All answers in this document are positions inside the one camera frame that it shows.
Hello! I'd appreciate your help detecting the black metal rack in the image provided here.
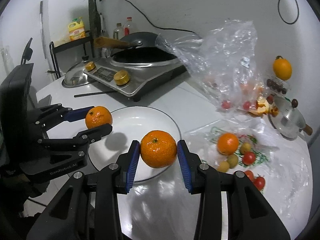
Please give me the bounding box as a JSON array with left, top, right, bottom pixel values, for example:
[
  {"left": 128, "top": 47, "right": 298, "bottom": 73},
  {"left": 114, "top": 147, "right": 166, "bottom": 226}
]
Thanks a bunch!
[{"left": 47, "top": 30, "right": 95, "bottom": 80}]

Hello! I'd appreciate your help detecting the yellow longan fruit one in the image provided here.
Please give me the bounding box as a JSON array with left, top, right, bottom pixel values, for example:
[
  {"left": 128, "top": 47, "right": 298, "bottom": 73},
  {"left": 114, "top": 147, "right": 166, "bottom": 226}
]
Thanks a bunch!
[{"left": 217, "top": 161, "right": 230, "bottom": 173}]

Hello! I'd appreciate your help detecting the red cherry tomato three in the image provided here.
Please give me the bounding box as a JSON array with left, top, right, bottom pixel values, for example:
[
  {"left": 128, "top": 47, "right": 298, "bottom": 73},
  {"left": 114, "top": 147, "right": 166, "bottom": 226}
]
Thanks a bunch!
[{"left": 242, "top": 152, "right": 256, "bottom": 166}]

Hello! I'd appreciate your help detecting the red cherry tomato two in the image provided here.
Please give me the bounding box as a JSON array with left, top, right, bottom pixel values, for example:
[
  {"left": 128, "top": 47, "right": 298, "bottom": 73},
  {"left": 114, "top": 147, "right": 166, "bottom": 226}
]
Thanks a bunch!
[{"left": 244, "top": 170, "right": 254, "bottom": 182}]

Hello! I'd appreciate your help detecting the yellow longan fruit three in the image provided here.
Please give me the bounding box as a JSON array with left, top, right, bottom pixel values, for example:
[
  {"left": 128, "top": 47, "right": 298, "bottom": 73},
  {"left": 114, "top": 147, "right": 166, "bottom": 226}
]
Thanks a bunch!
[{"left": 240, "top": 142, "right": 251, "bottom": 155}]

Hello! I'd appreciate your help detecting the black cooker power cable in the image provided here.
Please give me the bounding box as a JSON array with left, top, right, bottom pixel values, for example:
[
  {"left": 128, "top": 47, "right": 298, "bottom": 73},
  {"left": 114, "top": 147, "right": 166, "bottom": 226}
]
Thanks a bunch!
[{"left": 115, "top": 0, "right": 198, "bottom": 34}]

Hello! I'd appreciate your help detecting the small steel lidded pot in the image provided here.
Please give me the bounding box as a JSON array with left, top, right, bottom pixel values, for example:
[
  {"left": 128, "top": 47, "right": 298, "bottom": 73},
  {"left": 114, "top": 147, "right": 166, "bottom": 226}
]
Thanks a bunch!
[{"left": 269, "top": 96, "right": 313, "bottom": 140}]

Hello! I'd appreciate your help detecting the red cherry tomato one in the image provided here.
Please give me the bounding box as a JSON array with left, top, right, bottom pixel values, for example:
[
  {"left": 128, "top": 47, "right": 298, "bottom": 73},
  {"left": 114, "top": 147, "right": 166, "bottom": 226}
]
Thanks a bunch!
[{"left": 253, "top": 176, "right": 266, "bottom": 191}]

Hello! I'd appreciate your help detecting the white round plate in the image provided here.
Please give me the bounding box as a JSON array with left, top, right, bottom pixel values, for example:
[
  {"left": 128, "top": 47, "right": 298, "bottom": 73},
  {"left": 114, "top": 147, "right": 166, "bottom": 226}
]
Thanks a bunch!
[{"left": 88, "top": 106, "right": 181, "bottom": 171}]

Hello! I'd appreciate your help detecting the dark sauce bottle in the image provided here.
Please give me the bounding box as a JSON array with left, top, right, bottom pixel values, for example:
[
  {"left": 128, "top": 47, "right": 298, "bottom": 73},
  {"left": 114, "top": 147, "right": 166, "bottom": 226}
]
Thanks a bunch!
[{"left": 113, "top": 23, "right": 125, "bottom": 40}]

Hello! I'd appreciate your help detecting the steel pot lid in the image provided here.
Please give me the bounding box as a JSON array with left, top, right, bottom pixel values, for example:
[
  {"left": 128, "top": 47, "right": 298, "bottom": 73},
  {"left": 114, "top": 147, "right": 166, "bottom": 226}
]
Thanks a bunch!
[{"left": 62, "top": 55, "right": 95, "bottom": 88}]

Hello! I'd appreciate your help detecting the red cap bottle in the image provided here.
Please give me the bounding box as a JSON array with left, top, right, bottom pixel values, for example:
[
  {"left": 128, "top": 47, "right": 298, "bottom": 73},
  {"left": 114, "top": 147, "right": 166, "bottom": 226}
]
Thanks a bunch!
[{"left": 123, "top": 17, "right": 137, "bottom": 36}]

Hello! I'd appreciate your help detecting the clear crumpled plastic bag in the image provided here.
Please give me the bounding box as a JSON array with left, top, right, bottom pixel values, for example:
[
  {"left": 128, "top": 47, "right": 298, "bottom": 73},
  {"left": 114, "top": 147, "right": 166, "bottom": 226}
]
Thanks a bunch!
[{"left": 155, "top": 20, "right": 264, "bottom": 112}]

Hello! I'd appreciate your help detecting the steel induction cooker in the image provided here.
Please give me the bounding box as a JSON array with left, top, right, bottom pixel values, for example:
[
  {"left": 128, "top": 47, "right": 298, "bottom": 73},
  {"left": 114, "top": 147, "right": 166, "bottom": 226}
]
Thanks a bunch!
[{"left": 84, "top": 47, "right": 186, "bottom": 102}]

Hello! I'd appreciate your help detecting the clear box of chestnuts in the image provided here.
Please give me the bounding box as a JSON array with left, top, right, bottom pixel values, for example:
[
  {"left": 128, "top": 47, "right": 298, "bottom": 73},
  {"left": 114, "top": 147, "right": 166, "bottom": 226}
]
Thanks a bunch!
[{"left": 265, "top": 75, "right": 291, "bottom": 96}]

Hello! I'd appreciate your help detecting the mandarin orange three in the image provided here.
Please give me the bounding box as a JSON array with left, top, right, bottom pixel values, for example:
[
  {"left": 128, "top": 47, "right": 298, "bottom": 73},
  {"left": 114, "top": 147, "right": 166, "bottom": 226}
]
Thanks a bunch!
[{"left": 217, "top": 133, "right": 239, "bottom": 155}]

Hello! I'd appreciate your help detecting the black chopstick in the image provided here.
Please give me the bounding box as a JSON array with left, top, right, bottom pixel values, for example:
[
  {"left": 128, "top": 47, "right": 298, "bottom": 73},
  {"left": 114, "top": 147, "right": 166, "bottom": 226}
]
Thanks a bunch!
[{"left": 74, "top": 90, "right": 117, "bottom": 98}]

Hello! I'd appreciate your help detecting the orange peel pile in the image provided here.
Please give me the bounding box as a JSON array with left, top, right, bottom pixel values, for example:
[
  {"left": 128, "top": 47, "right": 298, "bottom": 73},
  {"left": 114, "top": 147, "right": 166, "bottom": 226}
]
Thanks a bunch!
[{"left": 248, "top": 95, "right": 279, "bottom": 117}]

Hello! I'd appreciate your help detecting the tomato in clear bag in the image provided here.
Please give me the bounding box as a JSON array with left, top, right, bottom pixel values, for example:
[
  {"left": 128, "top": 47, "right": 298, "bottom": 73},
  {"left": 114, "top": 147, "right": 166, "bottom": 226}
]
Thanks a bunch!
[{"left": 221, "top": 100, "right": 232, "bottom": 109}]

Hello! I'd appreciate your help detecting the flat printed plastic bag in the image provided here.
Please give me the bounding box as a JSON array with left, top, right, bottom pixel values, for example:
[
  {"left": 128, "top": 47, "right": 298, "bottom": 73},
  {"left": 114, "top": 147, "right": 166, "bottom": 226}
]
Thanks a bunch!
[{"left": 183, "top": 119, "right": 311, "bottom": 233}]

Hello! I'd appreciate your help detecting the mandarin orange two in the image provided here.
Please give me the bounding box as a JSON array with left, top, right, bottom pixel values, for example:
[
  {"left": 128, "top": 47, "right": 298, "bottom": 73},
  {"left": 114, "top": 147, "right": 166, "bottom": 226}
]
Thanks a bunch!
[{"left": 140, "top": 130, "right": 177, "bottom": 168}]

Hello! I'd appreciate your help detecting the large orange on box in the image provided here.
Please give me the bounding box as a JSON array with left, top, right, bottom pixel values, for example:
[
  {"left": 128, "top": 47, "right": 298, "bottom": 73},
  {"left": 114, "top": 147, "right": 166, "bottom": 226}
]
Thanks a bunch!
[{"left": 273, "top": 56, "right": 292, "bottom": 81}]

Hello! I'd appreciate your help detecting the yellow longan fruit two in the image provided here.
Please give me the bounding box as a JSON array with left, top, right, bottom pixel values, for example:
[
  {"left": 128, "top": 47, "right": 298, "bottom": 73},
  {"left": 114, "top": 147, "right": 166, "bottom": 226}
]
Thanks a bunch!
[{"left": 227, "top": 154, "right": 239, "bottom": 168}]

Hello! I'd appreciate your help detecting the yellow oil jug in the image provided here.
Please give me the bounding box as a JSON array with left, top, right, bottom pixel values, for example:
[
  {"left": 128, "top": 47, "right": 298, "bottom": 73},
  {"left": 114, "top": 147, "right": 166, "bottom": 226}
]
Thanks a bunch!
[{"left": 68, "top": 17, "right": 86, "bottom": 41}]

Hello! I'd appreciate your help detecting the black wok wooden handle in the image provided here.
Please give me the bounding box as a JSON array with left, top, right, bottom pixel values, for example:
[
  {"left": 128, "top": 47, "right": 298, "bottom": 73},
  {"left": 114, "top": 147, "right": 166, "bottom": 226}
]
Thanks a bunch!
[{"left": 93, "top": 32, "right": 158, "bottom": 49}]

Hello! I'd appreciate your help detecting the mandarin orange one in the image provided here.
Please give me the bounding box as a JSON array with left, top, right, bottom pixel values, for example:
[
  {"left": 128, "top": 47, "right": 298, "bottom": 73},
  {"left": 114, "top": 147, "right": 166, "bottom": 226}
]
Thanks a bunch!
[{"left": 85, "top": 106, "right": 113, "bottom": 129}]

